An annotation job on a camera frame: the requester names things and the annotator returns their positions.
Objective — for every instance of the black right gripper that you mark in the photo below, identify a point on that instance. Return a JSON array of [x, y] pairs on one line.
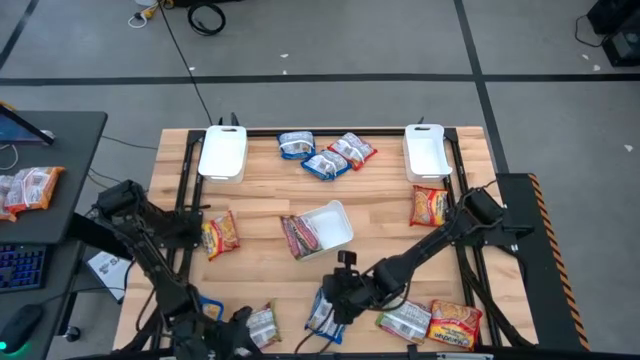
[[350, 292]]

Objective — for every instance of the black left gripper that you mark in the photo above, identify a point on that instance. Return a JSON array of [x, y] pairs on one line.
[[202, 340]]

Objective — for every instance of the blue Maruchan noodle pack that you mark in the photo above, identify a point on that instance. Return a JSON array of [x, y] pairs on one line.
[[296, 146], [316, 320], [326, 165], [212, 309]]

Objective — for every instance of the white plastic bin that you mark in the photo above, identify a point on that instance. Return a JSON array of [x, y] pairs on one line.
[[222, 155], [427, 155], [332, 227]]

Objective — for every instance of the red Maruchan noodle pack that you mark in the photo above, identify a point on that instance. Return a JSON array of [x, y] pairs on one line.
[[352, 150], [429, 206], [222, 235], [455, 325]]

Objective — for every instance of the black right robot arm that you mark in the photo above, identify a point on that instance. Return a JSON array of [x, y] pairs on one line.
[[430, 243]]

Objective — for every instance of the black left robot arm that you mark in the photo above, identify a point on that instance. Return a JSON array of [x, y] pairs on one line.
[[150, 255]]

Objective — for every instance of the white printed box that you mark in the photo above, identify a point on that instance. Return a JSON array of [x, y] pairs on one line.
[[107, 270]]

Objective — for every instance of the black desk caster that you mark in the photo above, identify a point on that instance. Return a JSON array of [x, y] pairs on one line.
[[72, 334]]

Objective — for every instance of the black platform with hazard stripe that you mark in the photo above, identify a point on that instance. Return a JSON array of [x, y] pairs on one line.
[[545, 280]]

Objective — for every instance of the black computer mouse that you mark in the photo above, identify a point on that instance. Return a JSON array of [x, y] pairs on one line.
[[20, 325]]

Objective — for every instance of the black backlit keyboard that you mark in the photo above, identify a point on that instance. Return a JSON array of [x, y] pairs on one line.
[[20, 267]]

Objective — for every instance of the black office desk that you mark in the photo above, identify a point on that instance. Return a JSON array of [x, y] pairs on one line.
[[75, 150]]

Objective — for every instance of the black computer monitor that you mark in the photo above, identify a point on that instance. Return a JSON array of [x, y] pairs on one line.
[[15, 131]]

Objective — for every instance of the black equipment case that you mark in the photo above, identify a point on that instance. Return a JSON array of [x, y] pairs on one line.
[[620, 45]]

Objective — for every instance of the black metal table frame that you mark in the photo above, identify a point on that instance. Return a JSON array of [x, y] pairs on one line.
[[260, 132]]

